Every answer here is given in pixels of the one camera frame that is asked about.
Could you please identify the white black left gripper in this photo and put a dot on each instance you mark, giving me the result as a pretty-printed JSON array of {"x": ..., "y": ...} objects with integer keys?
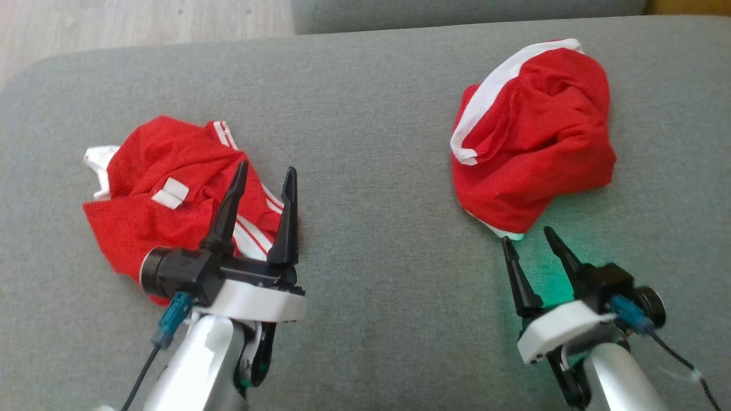
[{"x": 257, "y": 299}]

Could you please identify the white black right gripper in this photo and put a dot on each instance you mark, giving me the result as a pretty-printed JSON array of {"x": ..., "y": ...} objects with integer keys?
[{"x": 562, "y": 328}]

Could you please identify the red jersey with striped trim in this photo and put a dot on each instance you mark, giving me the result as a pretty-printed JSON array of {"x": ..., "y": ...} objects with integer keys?
[{"x": 148, "y": 165}]

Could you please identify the red shorts with white stripe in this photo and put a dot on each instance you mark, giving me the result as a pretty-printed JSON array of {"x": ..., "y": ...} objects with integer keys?
[{"x": 531, "y": 148}]

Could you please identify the small grey sofa cushion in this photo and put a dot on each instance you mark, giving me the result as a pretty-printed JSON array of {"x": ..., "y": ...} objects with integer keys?
[{"x": 457, "y": 14}]

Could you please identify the yellow fabric cushion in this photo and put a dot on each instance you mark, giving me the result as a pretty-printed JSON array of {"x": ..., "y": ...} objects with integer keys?
[{"x": 691, "y": 5}]

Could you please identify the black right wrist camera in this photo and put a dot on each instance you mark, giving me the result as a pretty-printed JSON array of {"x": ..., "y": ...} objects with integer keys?
[{"x": 611, "y": 282}]

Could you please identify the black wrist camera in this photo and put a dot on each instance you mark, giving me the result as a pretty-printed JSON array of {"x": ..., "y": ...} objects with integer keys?
[
  {"x": 611, "y": 282},
  {"x": 177, "y": 271}
]

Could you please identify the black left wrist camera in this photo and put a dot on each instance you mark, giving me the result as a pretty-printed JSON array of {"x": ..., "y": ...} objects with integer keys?
[{"x": 177, "y": 271}]

